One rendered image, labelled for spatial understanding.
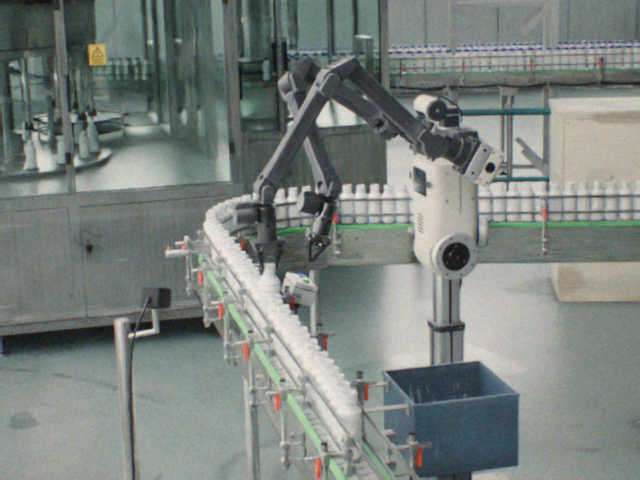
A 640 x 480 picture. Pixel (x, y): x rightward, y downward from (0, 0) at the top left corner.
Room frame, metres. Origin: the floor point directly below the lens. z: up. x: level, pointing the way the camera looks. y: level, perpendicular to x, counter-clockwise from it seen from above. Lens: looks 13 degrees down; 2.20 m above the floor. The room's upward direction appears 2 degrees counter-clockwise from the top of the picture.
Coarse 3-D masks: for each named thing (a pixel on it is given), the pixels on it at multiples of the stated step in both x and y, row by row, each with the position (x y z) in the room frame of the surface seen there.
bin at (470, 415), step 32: (384, 384) 3.59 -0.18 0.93; (416, 384) 3.68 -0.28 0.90; (448, 384) 3.70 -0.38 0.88; (480, 384) 3.72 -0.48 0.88; (384, 416) 3.65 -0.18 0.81; (416, 416) 3.36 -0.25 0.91; (448, 416) 3.38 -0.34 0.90; (480, 416) 3.40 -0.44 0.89; (512, 416) 3.43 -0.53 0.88; (448, 448) 3.38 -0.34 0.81; (480, 448) 3.40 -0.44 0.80; (512, 448) 3.43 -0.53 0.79
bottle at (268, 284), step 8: (264, 264) 3.82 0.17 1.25; (272, 264) 3.83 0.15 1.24; (264, 272) 3.80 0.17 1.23; (272, 272) 3.80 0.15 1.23; (264, 280) 3.79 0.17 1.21; (272, 280) 3.79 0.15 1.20; (264, 288) 3.78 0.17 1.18; (272, 288) 3.78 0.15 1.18; (280, 288) 3.80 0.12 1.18; (264, 296) 3.78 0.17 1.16; (264, 304) 3.79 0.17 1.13; (264, 312) 3.79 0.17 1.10
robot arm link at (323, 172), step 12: (300, 72) 4.25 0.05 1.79; (300, 84) 4.23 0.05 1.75; (288, 96) 4.25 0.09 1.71; (300, 96) 4.24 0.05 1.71; (300, 108) 4.23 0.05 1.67; (312, 132) 4.21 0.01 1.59; (312, 144) 4.20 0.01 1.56; (312, 156) 4.19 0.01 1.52; (324, 156) 4.19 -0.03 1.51; (312, 168) 4.20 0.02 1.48; (324, 168) 4.17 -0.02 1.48; (324, 180) 4.15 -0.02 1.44; (336, 180) 4.16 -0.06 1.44; (324, 192) 4.16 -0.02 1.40
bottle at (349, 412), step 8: (344, 392) 2.90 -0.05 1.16; (352, 392) 2.90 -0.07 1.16; (344, 400) 2.87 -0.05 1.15; (352, 400) 2.87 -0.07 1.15; (344, 408) 2.87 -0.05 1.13; (352, 408) 2.86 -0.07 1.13; (360, 408) 2.88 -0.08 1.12; (344, 416) 2.86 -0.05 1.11; (352, 416) 2.85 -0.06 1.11; (360, 416) 2.87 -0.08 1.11; (344, 424) 2.86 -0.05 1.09; (352, 424) 2.85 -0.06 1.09; (360, 424) 2.87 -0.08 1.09; (352, 432) 2.85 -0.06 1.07; (360, 432) 2.87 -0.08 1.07; (360, 440) 2.87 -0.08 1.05; (344, 448) 2.86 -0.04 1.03; (352, 448) 2.85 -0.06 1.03; (352, 456) 2.85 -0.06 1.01; (360, 456) 2.87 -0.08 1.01
